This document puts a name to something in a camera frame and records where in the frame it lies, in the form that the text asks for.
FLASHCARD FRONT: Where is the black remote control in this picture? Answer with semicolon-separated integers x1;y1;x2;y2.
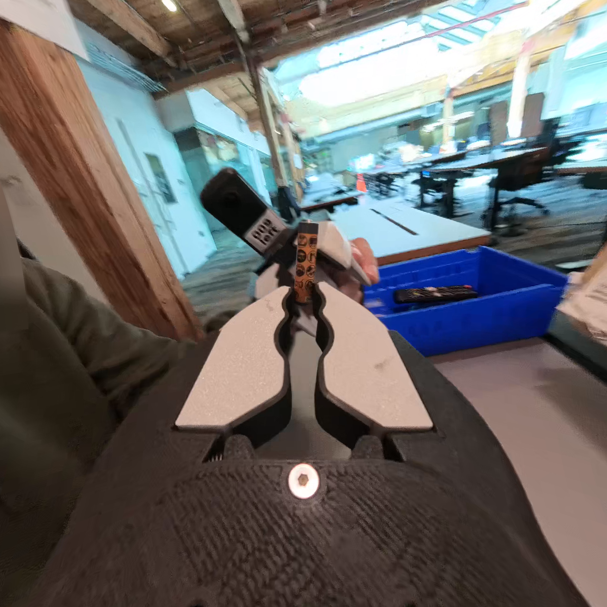
394;285;479;305

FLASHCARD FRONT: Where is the white wood-edged desk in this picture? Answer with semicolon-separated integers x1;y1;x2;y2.
327;201;491;266

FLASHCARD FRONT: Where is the blue plastic bin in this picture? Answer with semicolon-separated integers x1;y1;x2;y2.
363;246;568;357

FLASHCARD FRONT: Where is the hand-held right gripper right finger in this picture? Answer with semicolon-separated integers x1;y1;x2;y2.
314;283;434;450

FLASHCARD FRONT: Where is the wooden pillar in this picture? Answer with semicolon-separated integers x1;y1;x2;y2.
0;19;202;342

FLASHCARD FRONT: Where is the black office chair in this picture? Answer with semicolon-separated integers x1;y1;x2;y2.
481;119;562;238

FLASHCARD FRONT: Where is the person's left hand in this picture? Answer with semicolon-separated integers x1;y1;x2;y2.
332;237;380;304

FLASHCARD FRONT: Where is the orange battery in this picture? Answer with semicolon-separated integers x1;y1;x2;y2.
295;220;319;305

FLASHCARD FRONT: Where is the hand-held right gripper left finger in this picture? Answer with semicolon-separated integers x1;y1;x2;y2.
175;285;292;446

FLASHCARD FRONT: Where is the person's left forearm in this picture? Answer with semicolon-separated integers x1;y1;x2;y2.
0;242;200;522

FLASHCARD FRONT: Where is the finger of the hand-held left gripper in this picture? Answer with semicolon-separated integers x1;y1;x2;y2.
315;220;355;272
255;263;291;300

